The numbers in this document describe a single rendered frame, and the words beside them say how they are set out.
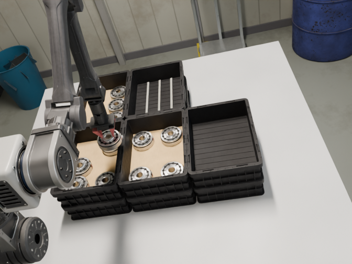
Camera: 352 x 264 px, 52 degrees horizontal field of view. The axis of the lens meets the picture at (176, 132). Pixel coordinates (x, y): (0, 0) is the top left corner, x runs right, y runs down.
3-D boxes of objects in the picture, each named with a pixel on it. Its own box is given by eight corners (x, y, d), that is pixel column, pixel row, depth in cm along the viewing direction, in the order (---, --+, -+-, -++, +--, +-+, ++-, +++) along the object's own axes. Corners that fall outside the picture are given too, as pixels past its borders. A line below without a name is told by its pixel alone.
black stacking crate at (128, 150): (193, 191, 155) (187, 175, 147) (125, 200, 159) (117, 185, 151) (188, 125, 182) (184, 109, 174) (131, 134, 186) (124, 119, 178)
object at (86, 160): (88, 173, 168) (88, 172, 168) (68, 176, 170) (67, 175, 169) (91, 156, 175) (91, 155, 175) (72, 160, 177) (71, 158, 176)
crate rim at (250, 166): (263, 167, 144) (263, 164, 142) (189, 178, 148) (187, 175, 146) (248, 100, 171) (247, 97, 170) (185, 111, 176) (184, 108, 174)
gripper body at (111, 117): (91, 120, 155) (86, 106, 150) (115, 116, 155) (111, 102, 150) (90, 130, 150) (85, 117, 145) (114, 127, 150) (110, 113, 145)
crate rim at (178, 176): (188, 178, 148) (187, 175, 146) (118, 188, 152) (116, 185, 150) (185, 111, 176) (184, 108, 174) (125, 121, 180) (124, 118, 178)
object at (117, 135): (119, 144, 155) (119, 143, 154) (96, 148, 155) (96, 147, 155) (120, 128, 162) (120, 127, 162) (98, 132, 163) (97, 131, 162)
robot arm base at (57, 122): (50, 163, 101) (29, 133, 92) (55, 142, 106) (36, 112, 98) (79, 157, 100) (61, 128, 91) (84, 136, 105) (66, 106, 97)
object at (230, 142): (264, 181, 150) (263, 164, 142) (193, 191, 155) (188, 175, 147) (249, 116, 178) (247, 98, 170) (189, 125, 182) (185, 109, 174)
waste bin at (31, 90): (61, 80, 385) (36, 36, 347) (53, 108, 354) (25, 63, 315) (20, 89, 390) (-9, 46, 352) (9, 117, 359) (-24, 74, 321)
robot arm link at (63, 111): (45, 123, 99) (64, 121, 99) (52, 98, 106) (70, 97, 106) (55, 145, 106) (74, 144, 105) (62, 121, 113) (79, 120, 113)
